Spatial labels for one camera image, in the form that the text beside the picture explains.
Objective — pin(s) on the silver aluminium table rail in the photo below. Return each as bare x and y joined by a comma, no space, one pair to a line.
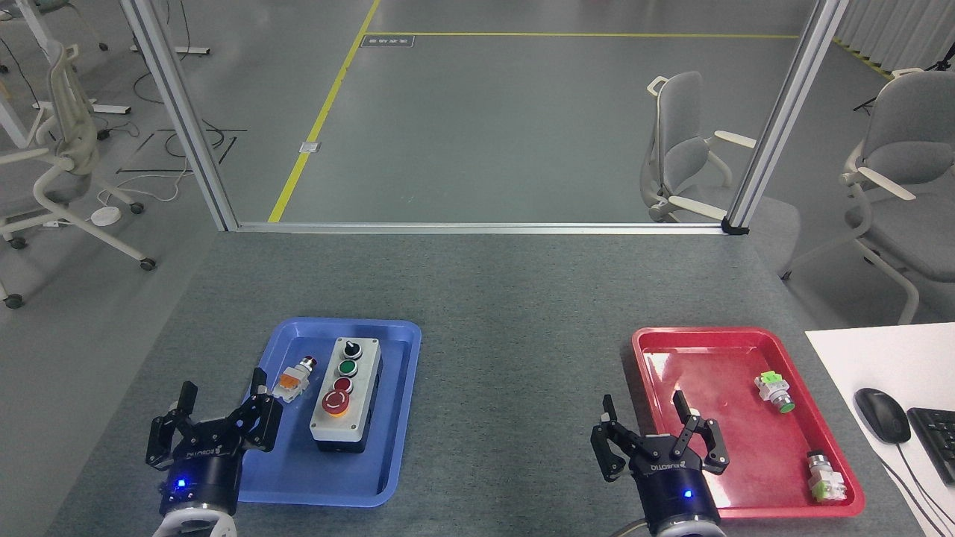
477,227

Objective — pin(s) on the black computer mouse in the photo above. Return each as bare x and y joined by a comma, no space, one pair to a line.
882,415

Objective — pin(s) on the silver aluminium post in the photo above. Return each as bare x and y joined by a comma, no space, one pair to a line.
179,112
787,112

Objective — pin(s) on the white mesh office chair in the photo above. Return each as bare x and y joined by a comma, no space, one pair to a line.
67,149

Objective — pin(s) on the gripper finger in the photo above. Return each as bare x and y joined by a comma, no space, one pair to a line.
260,421
610,447
705,444
166,440

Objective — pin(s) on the grey office chair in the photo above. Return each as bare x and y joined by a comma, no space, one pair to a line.
903,194
683,149

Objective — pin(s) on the blue plastic tray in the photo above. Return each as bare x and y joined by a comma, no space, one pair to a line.
403,418

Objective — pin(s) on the silver floor outlet plate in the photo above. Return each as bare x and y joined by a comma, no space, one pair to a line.
310,147

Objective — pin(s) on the green push button switch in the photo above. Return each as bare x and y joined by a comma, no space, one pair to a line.
773,391

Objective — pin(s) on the silver push button green block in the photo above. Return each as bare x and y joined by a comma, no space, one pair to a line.
824,477

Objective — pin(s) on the red push button orange block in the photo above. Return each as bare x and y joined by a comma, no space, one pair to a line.
292,382

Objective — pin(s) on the white desk frame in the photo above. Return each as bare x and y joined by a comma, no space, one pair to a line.
37,45

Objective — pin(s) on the dark floor label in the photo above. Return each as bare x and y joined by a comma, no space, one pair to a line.
387,41

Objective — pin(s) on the round white floor socket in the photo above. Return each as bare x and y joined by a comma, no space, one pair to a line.
106,215

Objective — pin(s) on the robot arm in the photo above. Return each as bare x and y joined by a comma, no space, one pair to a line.
697,531
186,523

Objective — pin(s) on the grey four-button control box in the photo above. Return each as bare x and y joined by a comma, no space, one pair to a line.
358,403

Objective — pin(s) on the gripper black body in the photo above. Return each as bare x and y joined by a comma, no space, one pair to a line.
671,485
201,470

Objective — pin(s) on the red plastic tray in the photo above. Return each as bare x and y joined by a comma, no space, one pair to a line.
731,462

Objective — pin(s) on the white side table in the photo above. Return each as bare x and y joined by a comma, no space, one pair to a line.
880,358

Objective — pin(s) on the black keyboard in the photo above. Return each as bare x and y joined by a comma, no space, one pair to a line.
936,441

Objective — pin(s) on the black corner bracket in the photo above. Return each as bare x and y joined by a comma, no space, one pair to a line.
735,226

